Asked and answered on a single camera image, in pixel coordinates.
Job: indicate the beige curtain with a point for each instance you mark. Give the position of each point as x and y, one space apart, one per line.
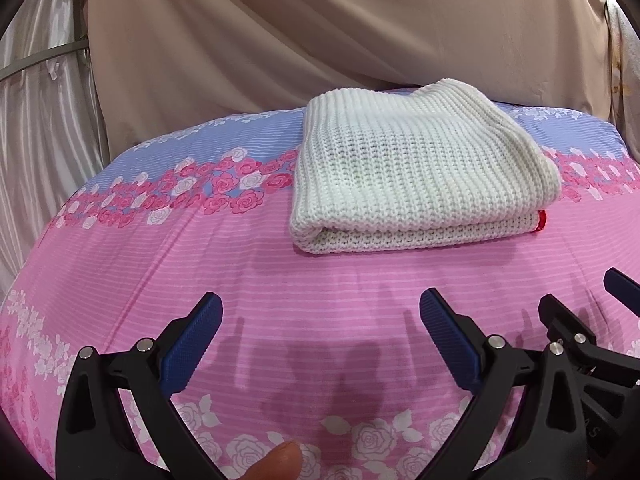
325 25

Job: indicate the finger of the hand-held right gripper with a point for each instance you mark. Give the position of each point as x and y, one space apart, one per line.
567 320
625 290

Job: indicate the pink blue floral bed sheet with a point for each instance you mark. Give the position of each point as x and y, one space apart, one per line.
320 300

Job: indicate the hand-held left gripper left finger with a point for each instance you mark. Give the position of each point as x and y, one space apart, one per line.
197 342

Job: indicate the white navy red knit sweater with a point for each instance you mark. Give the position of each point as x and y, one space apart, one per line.
400 170

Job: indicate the pale floral curtain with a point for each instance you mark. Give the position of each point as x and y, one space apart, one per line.
625 85

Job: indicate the person's left hand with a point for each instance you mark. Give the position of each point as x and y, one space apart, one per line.
277 462

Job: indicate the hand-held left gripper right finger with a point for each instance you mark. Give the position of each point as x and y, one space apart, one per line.
445 332

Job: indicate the silver satin curtain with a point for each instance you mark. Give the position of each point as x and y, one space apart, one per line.
45 150

